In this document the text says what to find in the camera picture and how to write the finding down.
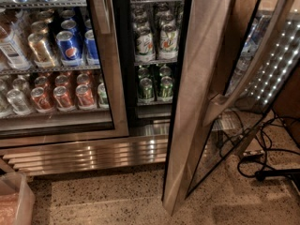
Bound black power cable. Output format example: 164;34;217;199
218;110;300;182

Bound white green can far left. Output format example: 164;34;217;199
135;26;155;62

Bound green soda can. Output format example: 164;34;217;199
158;76;173;101

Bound blue Pepsi can edge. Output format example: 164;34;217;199
84;30;99;65

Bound red soda can middle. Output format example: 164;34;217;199
53;86;75;112

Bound red soda can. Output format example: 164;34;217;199
76;84;96;110
53;86;75;112
31;87;54;113

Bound clear plastic storage bin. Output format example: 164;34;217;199
0;172;35;225

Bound red soda can left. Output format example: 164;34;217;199
31;87;54;113

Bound clear labelled bottle left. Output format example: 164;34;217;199
0;22;31;70

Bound glass fridge door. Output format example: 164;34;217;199
162;0;300;214
0;0;127;142

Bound stainless fridge bottom grille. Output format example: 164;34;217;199
0;127;263;177

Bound blue Pepsi can front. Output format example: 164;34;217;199
56;31;83;67

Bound silver can lower left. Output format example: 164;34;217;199
7;89;33;115

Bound gold soda can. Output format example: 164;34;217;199
28;33;58;68

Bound red soda can right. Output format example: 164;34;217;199
76;84;96;110

